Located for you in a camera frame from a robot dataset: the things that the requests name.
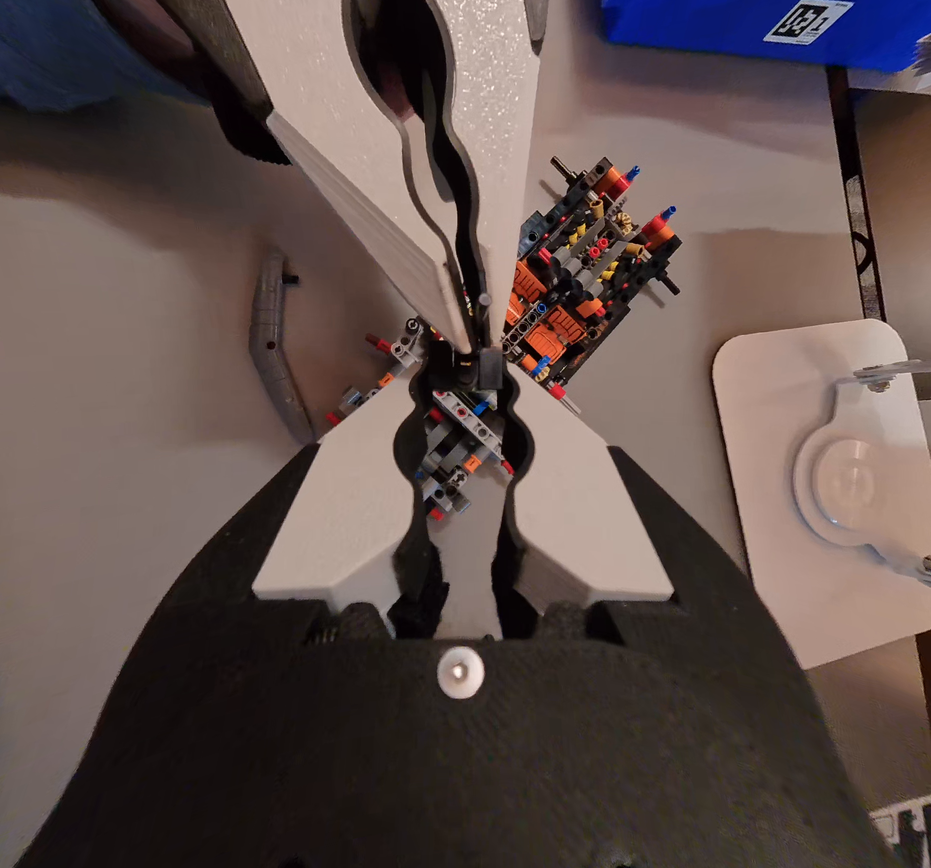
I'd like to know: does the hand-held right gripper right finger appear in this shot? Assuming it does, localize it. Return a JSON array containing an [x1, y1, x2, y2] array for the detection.
[[502, 363, 676, 613]]

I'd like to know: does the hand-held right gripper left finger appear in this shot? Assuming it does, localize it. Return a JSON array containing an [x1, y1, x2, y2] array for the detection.
[[251, 374, 432, 615]]

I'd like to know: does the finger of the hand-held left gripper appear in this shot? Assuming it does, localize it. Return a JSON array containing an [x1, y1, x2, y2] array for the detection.
[[387, 0, 545, 346], [195, 0, 477, 353]]

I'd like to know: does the black green lego piece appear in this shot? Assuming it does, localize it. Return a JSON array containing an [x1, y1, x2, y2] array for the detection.
[[425, 290, 506, 393]]

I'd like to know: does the lego chassis model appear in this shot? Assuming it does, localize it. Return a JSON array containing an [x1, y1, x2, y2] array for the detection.
[[325, 156, 683, 521]]

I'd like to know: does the person's left forearm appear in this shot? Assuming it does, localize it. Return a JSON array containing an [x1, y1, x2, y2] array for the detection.
[[0, 0, 208, 113]]

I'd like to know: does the grey curved lego panel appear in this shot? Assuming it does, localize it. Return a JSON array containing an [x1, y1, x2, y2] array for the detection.
[[249, 250, 317, 445]]

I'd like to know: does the lego sticker sheet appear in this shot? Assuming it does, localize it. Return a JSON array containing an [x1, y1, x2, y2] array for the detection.
[[869, 795, 931, 868]]

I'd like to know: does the person's left hand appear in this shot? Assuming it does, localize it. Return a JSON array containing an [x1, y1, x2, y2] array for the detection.
[[65, 0, 213, 106]]

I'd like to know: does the white book stand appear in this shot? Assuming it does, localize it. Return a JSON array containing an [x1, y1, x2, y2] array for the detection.
[[711, 319, 931, 670]]

